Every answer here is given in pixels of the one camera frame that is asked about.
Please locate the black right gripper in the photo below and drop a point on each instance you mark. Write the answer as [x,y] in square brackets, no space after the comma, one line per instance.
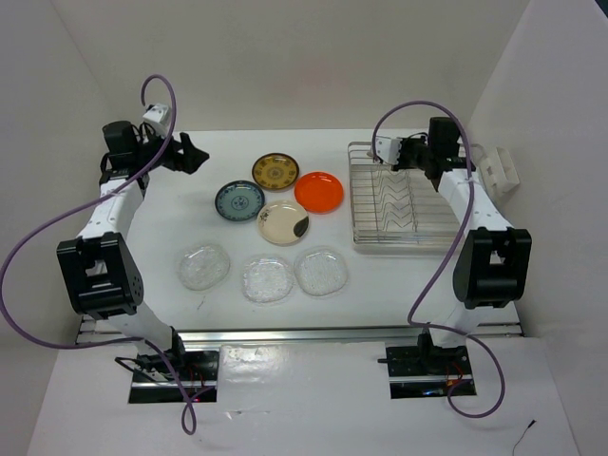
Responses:
[405,144]

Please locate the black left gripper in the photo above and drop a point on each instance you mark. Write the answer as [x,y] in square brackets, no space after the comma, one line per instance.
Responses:
[191,159]

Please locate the blue patterned plate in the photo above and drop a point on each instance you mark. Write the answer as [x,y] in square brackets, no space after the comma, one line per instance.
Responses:
[239,200]

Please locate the brown patterned plate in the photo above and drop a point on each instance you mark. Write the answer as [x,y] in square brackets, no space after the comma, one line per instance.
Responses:
[275,171]

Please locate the cream plate with black patch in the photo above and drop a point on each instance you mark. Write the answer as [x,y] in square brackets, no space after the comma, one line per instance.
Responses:
[283,222]

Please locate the clear glass plate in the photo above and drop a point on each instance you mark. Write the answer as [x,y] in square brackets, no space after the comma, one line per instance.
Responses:
[267,279]
[321,272]
[202,267]

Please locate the orange plate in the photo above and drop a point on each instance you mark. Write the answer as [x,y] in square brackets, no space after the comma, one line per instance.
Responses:
[319,192]

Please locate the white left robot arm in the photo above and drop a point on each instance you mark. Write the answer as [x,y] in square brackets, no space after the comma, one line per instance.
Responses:
[102,279]

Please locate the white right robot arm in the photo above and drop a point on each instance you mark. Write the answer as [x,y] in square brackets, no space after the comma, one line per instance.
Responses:
[491,269]

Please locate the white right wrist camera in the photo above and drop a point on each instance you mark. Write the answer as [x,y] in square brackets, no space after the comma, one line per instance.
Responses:
[386,150]

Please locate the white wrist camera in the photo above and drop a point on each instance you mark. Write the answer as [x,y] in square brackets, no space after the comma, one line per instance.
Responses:
[386,150]
[158,116]

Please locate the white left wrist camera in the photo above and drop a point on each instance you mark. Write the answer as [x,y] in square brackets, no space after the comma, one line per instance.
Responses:
[158,116]

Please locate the metal wire dish rack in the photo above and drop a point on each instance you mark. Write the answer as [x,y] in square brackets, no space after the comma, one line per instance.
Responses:
[396,213]

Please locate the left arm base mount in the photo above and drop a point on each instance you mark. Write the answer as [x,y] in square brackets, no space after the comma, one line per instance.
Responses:
[155,384]

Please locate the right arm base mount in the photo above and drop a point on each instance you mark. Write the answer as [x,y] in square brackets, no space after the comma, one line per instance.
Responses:
[416,372]

